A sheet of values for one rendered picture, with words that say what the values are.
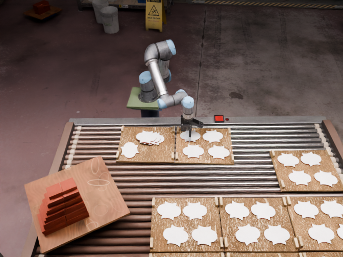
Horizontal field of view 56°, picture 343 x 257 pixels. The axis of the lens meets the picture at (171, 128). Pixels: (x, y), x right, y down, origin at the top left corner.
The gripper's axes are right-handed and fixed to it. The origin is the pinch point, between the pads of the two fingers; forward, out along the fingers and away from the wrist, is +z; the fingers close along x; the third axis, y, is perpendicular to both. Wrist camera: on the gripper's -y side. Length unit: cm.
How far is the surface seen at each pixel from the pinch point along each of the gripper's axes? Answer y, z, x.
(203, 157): -9.8, 0.5, 20.8
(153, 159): 25.4, 0.3, 24.0
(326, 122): -106, 0, -18
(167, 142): 17.1, 0.4, 6.2
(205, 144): -11.2, 0.5, 7.8
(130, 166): 41, 2, 30
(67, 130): 94, -1, -1
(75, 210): 62, -20, 79
